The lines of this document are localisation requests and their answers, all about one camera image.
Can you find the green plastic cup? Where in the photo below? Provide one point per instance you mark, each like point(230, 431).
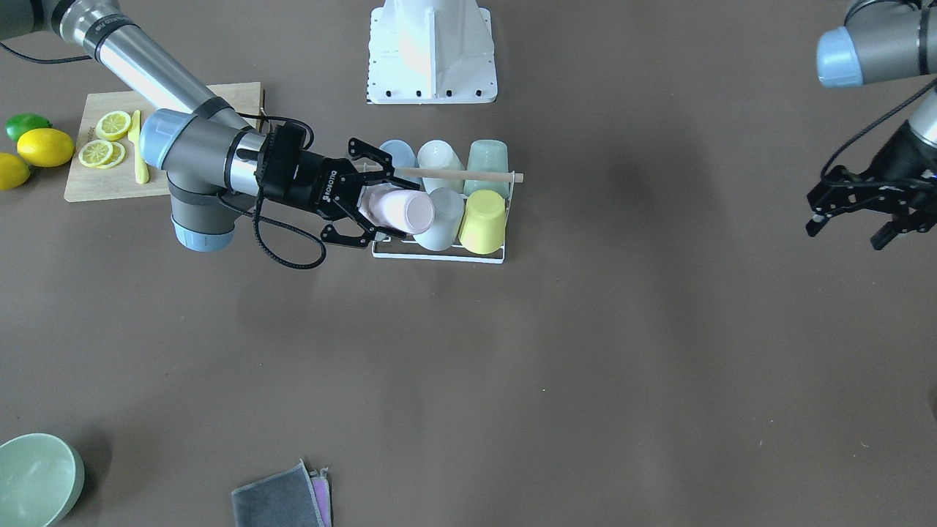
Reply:
point(490, 156)

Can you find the light blue plastic cup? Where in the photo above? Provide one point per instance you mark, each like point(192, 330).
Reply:
point(402, 157)

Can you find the green ceramic bowl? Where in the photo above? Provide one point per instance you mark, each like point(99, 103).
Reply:
point(42, 478)

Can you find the yellow plastic cup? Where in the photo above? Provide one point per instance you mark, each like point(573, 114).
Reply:
point(483, 228)

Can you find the white plastic cup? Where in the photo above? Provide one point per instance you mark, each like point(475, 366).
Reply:
point(439, 155)

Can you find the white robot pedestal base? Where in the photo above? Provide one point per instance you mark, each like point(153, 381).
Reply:
point(431, 53)

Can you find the pink plastic cup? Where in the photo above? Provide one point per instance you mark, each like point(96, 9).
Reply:
point(409, 211)

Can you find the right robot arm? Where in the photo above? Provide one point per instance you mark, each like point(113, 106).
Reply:
point(218, 166)

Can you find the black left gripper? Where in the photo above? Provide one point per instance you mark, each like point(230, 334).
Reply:
point(894, 159)

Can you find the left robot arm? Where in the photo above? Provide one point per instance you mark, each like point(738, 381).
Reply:
point(883, 41)

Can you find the grey folded cloth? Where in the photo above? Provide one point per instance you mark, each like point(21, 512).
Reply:
point(285, 499)

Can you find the yellow lemon near lime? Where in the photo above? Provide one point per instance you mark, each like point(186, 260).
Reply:
point(13, 171)

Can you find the yellow plastic knife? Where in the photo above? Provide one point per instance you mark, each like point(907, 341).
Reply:
point(141, 171)

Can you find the grey plastic cup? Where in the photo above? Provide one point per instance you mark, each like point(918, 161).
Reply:
point(449, 212)

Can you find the white wire cup holder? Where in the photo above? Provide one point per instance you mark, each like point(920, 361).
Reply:
point(408, 249)

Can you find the purple folded cloth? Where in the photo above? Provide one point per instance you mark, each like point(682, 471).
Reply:
point(321, 489)

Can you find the green lime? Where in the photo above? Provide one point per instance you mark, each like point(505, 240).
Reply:
point(16, 126)

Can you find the lemon slice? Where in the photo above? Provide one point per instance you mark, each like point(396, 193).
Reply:
point(113, 126)
point(102, 154)

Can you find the yellow lemon front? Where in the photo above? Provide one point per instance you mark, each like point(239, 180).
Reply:
point(46, 148)

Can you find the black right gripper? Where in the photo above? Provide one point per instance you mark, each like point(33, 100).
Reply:
point(320, 186)

